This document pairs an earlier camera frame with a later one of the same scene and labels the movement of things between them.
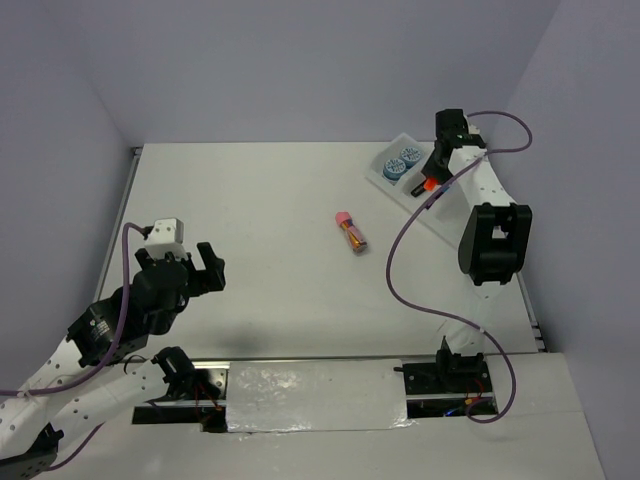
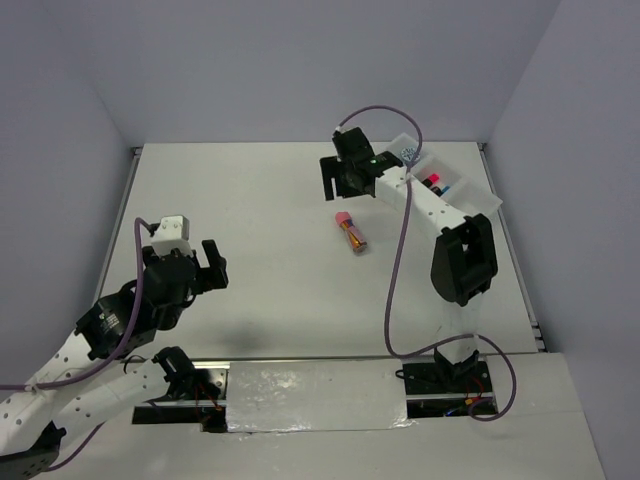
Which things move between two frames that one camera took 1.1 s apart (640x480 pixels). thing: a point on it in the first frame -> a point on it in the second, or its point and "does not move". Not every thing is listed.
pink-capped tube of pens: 356,239 does not move
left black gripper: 215,264 does not move
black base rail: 434,389 does not move
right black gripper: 431,170 -> 331,168
